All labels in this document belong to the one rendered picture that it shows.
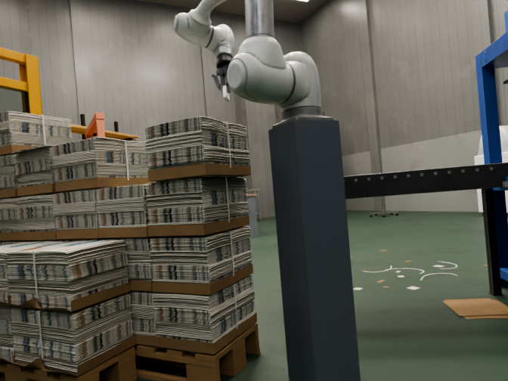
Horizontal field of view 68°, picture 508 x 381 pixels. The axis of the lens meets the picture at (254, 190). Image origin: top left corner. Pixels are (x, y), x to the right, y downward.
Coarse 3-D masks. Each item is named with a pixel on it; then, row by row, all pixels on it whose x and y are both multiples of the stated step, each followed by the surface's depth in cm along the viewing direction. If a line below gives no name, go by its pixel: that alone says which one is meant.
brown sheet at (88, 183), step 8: (56, 184) 183; (64, 184) 180; (72, 184) 178; (80, 184) 176; (88, 184) 174; (96, 184) 172; (104, 184) 174; (112, 184) 179; (120, 184) 183; (128, 184) 188; (136, 184) 193
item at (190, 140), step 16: (160, 128) 153; (176, 128) 150; (192, 128) 146; (208, 128) 148; (160, 144) 152; (176, 144) 149; (192, 144) 146; (208, 144) 148; (160, 160) 153; (176, 160) 150; (192, 160) 145; (208, 160) 145; (224, 160) 156; (192, 176) 147; (208, 176) 149
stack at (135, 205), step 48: (96, 192) 174; (144, 192) 160; (192, 192) 148; (240, 192) 174; (48, 240) 190; (144, 240) 160; (192, 240) 150; (240, 240) 171; (240, 288) 169; (192, 336) 150; (240, 336) 164
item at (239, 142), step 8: (232, 128) 166; (240, 128) 172; (232, 136) 164; (240, 136) 172; (232, 144) 164; (240, 144) 171; (240, 152) 169; (248, 152) 175; (240, 160) 168; (248, 160) 175; (232, 176) 166; (240, 176) 172
